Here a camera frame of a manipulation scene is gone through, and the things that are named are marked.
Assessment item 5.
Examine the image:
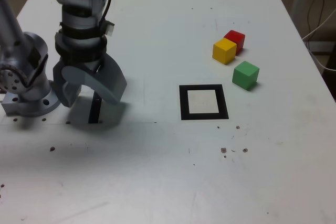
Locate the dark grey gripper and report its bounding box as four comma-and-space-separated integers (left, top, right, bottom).
52, 52, 128, 108

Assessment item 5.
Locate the yellow cube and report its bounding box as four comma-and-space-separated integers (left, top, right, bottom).
212, 37, 237, 66

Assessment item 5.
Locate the red cube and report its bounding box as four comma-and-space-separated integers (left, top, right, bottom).
224, 29, 246, 56

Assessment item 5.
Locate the green cube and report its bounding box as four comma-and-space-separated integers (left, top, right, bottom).
232, 60, 260, 91

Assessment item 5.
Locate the black tape square outline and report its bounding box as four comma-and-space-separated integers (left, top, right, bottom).
178, 84, 229, 121

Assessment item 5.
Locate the black tape strip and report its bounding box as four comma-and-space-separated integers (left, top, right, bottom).
88, 90, 102, 124

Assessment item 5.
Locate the white power strip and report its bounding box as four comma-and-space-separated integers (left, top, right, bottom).
306, 40, 336, 53

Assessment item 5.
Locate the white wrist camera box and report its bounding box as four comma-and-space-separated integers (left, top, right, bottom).
101, 19, 116, 37

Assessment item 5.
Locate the white cable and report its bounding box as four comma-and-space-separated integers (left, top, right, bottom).
301, 8, 336, 71

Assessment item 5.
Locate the thin black background cable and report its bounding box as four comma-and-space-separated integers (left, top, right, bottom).
306, 0, 327, 34

